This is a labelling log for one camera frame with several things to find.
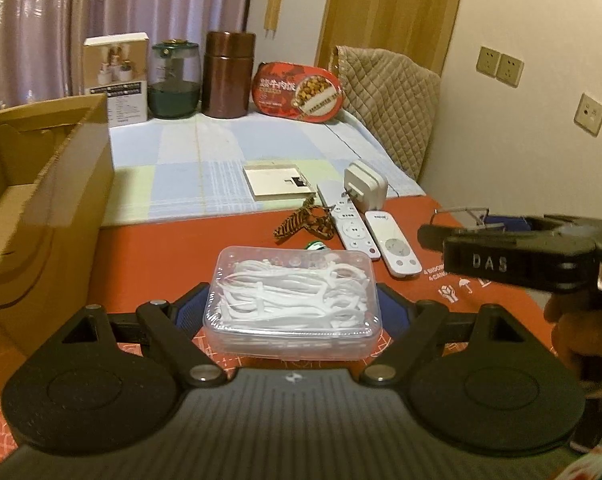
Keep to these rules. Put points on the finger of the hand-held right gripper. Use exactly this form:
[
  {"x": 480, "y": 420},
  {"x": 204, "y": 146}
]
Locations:
[{"x": 431, "y": 237}]

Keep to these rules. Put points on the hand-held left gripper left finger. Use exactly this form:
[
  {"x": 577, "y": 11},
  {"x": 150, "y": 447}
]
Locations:
[{"x": 190, "y": 306}]

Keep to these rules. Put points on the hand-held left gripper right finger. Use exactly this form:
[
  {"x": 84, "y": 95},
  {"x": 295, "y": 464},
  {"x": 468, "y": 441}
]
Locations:
[{"x": 396, "y": 310}]

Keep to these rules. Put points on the white power adapter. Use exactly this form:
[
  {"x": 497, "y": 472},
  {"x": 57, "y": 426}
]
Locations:
[{"x": 363, "y": 185}]

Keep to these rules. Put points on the clear box of floss picks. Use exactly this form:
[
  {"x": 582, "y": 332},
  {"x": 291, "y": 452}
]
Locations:
[{"x": 291, "y": 300}]

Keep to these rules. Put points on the brown cardboard box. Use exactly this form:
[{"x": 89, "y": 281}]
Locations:
[{"x": 46, "y": 220}]

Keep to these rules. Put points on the person's right hand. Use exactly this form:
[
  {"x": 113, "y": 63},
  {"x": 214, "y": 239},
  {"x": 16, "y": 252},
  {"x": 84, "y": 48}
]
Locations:
[{"x": 576, "y": 330}]

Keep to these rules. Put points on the white remote control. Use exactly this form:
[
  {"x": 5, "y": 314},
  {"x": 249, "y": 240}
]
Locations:
[
  {"x": 393, "y": 247},
  {"x": 348, "y": 225}
]

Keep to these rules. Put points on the red printed mat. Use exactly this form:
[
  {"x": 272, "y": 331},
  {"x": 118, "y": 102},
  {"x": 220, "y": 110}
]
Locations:
[{"x": 181, "y": 245}]

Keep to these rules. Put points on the small green item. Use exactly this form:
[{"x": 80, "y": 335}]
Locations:
[{"x": 315, "y": 246}]

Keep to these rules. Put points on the tiger striped hair clip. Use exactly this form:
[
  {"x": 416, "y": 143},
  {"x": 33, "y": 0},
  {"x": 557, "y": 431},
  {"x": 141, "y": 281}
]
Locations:
[{"x": 306, "y": 222}]

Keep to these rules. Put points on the beige quilted chair cover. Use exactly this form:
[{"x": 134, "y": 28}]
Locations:
[{"x": 391, "y": 105}]

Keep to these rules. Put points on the checked pastel tablecloth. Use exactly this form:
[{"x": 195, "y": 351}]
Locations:
[{"x": 181, "y": 160}]

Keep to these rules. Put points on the flat white box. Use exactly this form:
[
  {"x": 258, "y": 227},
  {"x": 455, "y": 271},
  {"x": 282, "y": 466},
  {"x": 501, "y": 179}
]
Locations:
[{"x": 276, "y": 180}]

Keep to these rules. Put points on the red oval food box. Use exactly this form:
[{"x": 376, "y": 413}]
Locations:
[{"x": 296, "y": 92}]

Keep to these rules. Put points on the green glass jar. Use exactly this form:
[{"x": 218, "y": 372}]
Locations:
[{"x": 175, "y": 90}]

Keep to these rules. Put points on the white product box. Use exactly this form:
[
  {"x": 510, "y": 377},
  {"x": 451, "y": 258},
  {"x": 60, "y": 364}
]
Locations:
[{"x": 123, "y": 85}]

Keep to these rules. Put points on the brown metal canister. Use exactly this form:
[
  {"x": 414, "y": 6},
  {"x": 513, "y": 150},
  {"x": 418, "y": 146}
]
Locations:
[{"x": 228, "y": 75}]

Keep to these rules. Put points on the wooden door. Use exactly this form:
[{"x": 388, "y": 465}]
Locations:
[{"x": 381, "y": 5}]

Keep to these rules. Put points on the pale purple curtain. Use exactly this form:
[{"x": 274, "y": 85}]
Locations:
[{"x": 106, "y": 5}]

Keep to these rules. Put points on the beige wall socket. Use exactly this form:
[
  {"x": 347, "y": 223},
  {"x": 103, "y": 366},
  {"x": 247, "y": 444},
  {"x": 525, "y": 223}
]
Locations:
[
  {"x": 510, "y": 68},
  {"x": 488, "y": 59}
]

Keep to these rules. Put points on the wooden wall hanging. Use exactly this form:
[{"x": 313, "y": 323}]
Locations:
[{"x": 274, "y": 5}]

